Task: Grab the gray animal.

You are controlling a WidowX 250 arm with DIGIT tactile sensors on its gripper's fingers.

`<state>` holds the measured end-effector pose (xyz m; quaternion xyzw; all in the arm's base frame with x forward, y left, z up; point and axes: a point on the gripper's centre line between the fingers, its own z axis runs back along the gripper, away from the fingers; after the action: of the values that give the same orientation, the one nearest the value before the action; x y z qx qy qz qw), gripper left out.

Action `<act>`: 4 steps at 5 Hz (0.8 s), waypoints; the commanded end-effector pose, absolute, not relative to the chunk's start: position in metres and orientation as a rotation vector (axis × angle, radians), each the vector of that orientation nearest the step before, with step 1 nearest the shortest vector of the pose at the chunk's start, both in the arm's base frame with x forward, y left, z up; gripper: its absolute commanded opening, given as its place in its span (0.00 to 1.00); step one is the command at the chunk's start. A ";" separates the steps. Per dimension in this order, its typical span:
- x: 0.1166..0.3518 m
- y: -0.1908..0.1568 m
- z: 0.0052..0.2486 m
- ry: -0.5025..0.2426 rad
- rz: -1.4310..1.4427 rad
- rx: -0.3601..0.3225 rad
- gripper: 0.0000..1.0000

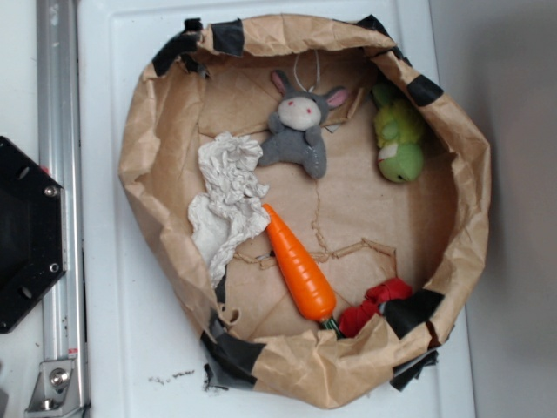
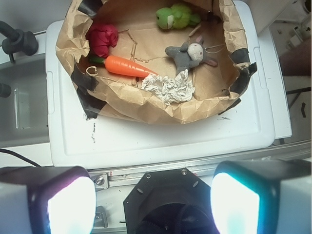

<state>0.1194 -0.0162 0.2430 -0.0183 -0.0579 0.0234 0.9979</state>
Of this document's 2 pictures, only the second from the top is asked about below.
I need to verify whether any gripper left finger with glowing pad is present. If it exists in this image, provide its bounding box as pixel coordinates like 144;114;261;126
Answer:
0;166;97;234

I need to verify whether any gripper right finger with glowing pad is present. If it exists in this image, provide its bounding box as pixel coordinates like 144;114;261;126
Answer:
211;159;312;234

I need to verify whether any white plastic bin lid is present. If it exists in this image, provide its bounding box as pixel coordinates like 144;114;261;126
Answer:
46;0;275;169

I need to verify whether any clear plastic tray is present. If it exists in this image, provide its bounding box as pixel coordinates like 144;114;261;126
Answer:
0;54;49;148

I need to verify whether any crumpled white paper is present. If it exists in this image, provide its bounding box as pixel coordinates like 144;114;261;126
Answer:
141;70;195;105

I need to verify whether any orange toy carrot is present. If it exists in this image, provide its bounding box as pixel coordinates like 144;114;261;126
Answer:
88;55;158;78

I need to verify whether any brown paper bag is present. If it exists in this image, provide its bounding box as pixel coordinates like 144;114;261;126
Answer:
56;0;256;124

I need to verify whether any gray plush bunny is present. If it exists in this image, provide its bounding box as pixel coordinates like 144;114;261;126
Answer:
165;36;218;75

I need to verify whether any black clamp knob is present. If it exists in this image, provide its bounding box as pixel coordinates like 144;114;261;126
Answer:
0;21;39;64

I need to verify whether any green plush frog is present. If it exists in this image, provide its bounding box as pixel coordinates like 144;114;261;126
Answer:
156;3;201;30

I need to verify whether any aluminium frame rail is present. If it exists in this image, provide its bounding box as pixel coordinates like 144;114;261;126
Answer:
87;140;312;231

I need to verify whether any black octagonal mount plate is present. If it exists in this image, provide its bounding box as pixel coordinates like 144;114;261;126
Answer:
123;168;218;234

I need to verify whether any black cable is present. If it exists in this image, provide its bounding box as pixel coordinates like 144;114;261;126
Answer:
0;148;42;168

